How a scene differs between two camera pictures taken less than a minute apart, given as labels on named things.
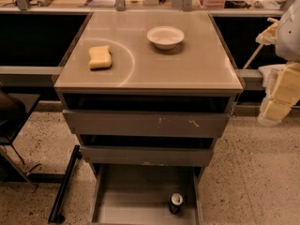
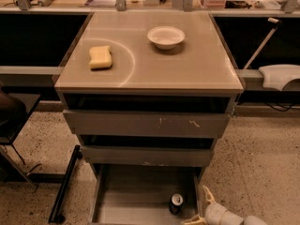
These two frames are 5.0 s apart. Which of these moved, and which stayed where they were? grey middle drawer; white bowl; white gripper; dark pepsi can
Moved: white gripper
Stayed: white bowl; grey middle drawer; dark pepsi can
